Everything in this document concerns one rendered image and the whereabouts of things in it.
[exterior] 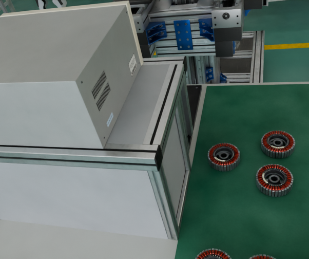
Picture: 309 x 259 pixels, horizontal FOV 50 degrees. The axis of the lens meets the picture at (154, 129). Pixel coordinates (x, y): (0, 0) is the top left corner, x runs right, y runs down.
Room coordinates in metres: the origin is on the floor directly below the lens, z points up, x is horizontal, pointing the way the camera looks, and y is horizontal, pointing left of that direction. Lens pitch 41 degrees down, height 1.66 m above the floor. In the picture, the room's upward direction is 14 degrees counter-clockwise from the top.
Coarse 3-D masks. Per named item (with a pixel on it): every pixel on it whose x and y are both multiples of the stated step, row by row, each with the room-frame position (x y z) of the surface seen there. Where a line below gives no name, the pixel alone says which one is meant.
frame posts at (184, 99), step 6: (186, 90) 0.94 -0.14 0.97; (180, 96) 0.85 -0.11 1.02; (186, 96) 0.92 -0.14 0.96; (180, 102) 0.84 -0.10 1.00; (186, 102) 0.92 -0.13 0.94; (186, 108) 0.92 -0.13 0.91; (186, 114) 0.92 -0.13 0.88; (186, 120) 0.93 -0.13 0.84; (186, 126) 0.93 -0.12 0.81; (186, 132) 0.85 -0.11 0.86; (192, 132) 0.94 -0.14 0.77; (186, 138) 0.84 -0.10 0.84
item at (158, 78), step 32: (160, 64) 0.91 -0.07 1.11; (128, 96) 0.79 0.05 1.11; (160, 96) 0.75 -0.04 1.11; (128, 128) 0.65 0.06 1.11; (160, 128) 0.62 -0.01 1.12; (0, 160) 0.69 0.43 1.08; (32, 160) 0.65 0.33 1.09; (64, 160) 0.62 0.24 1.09; (96, 160) 0.58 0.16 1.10; (128, 160) 0.55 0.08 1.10; (160, 160) 0.54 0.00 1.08
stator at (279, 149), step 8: (264, 136) 0.81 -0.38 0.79; (272, 136) 0.80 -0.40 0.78; (280, 136) 0.80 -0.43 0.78; (288, 136) 0.78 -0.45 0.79; (264, 144) 0.77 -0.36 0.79; (272, 144) 0.78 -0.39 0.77; (280, 144) 0.76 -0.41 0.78; (288, 144) 0.74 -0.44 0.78; (264, 152) 0.76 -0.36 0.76; (272, 152) 0.73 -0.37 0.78; (280, 152) 0.72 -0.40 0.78; (288, 152) 0.72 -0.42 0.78
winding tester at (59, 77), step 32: (0, 32) 0.96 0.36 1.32; (32, 32) 0.90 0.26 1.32; (64, 32) 0.85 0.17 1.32; (96, 32) 0.80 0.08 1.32; (128, 32) 0.90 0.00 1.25; (0, 64) 0.76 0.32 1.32; (32, 64) 0.71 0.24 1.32; (64, 64) 0.68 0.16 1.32; (96, 64) 0.69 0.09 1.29; (128, 64) 0.85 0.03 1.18; (0, 96) 0.67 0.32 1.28; (32, 96) 0.64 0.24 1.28; (64, 96) 0.61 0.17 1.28; (96, 96) 0.64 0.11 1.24; (0, 128) 0.70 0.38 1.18; (32, 128) 0.66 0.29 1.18; (64, 128) 0.62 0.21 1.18; (96, 128) 0.60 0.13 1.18
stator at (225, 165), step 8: (216, 144) 0.83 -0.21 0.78; (224, 144) 0.82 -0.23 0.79; (232, 144) 0.81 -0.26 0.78; (208, 152) 0.80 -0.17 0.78; (216, 152) 0.80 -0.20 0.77; (224, 152) 0.79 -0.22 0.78; (232, 152) 0.78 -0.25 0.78; (208, 160) 0.78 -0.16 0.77; (216, 160) 0.75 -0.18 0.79; (224, 160) 0.74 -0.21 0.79; (232, 160) 0.74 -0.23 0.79; (216, 168) 0.74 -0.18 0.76; (224, 168) 0.72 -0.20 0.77; (232, 168) 0.72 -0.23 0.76
